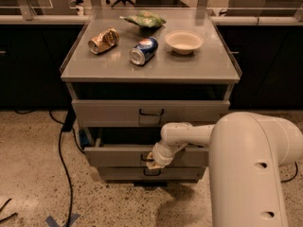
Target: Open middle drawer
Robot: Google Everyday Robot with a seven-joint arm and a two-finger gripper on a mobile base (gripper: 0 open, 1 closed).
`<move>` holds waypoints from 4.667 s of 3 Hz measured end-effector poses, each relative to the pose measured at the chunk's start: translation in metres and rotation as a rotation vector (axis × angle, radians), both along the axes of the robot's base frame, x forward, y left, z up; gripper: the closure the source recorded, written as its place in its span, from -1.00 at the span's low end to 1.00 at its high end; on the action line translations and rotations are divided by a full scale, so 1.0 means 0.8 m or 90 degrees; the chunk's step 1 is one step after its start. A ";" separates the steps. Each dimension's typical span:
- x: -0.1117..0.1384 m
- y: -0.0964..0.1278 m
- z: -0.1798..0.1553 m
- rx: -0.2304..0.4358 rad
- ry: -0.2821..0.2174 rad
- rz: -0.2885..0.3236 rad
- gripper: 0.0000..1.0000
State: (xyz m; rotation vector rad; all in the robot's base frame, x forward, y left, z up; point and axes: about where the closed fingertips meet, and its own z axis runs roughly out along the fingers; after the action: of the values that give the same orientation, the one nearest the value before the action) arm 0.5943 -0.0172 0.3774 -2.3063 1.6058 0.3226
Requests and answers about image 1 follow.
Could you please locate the crushed gold soda can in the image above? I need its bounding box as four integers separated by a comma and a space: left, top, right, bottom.
88, 27, 119, 55

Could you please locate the green chip bag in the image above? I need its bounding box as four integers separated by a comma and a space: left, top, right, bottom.
120, 10, 167, 28

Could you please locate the grey top drawer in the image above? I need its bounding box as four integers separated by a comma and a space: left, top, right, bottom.
72, 99, 230, 128

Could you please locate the black cable bottom left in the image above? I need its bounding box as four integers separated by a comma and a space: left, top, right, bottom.
0, 198, 19, 224

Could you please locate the black cable left floor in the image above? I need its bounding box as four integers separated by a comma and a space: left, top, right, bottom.
13, 109, 98, 227

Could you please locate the blue pepsi can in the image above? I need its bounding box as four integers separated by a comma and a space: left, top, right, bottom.
130, 37, 158, 66

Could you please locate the white paper bowl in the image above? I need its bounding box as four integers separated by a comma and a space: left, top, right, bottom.
165, 30, 204, 55

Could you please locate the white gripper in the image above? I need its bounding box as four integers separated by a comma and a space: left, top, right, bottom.
146, 140, 187, 169

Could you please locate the grey drawer cabinet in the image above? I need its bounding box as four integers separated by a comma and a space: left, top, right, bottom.
59, 8, 243, 187

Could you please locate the blue tape cross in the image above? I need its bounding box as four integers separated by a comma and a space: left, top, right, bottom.
45, 213, 81, 227

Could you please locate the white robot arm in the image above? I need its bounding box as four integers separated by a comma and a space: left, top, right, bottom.
146, 112, 303, 227

